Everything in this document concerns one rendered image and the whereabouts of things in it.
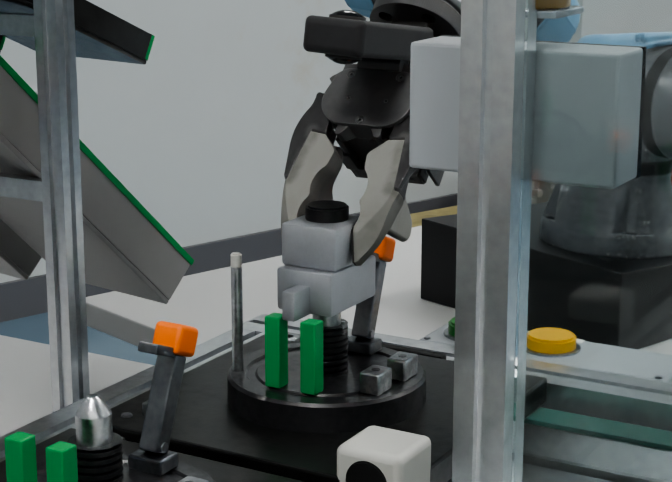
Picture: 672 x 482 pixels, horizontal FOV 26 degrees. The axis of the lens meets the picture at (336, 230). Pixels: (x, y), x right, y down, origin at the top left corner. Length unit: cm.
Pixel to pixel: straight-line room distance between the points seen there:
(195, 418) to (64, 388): 14
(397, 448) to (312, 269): 16
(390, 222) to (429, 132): 20
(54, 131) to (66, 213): 6
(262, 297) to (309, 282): 71
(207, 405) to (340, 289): 13
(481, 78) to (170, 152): 418
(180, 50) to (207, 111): 24
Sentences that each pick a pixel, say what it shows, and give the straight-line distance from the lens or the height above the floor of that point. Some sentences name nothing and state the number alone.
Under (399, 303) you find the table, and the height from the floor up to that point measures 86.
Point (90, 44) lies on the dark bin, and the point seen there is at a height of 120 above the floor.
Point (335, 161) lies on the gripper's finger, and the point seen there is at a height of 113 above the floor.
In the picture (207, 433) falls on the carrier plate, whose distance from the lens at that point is 98.
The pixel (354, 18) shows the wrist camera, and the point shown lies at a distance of 98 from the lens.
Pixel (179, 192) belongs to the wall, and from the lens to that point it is 495.
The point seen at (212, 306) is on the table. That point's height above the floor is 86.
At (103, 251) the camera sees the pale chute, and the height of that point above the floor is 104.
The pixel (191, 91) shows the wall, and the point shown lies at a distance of 493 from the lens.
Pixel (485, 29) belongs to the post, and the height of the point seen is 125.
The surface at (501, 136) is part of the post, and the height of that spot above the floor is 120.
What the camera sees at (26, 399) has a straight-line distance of 138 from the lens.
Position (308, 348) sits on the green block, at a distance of 97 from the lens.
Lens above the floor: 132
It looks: 13 degrees down
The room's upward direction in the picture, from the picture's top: straight up
